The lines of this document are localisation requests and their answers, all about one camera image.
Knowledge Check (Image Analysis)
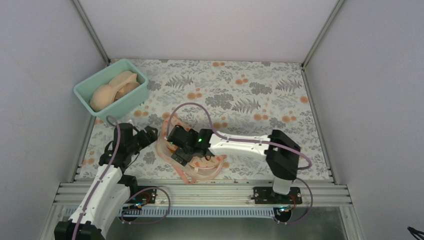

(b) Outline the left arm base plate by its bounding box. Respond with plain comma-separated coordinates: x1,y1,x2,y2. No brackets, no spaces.
126,185,158,205

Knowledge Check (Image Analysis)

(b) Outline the teal plastic bin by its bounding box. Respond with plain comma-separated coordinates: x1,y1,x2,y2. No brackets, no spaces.
73,59,149,122

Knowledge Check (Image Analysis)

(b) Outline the grey slotted cable duct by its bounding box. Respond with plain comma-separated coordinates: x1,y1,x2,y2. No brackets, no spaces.
64,205,282,219

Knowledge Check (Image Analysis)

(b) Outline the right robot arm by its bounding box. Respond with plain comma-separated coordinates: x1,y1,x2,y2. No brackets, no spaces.
165,125,301,204

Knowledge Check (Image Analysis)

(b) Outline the floral table mat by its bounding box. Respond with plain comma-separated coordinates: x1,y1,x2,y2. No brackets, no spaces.
79,58,334,182

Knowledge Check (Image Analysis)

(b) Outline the aluminium rail frame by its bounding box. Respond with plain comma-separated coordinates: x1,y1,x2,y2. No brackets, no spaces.
53,180,353,207

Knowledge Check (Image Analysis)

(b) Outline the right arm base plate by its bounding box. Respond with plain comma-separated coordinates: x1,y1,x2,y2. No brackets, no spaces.
251,186,303,205

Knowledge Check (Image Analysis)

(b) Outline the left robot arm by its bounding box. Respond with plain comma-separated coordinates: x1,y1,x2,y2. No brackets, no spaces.
53,122,158,240

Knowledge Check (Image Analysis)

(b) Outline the beige bra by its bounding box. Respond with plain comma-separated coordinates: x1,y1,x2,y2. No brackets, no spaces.
89,70,140,112

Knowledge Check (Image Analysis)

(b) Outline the pink mesh laundry bag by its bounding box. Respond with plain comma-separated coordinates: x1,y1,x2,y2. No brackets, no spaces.
156,112,227,184

